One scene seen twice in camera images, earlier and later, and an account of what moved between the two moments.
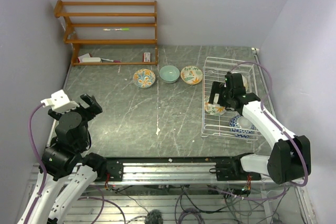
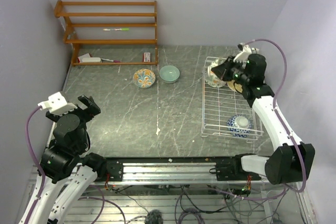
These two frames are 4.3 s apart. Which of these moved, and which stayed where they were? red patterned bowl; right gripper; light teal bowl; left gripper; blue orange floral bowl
Moved: right gripper
Stayed: blue orange floral bowl; light teal bowl; red patterned bowl; left gripper
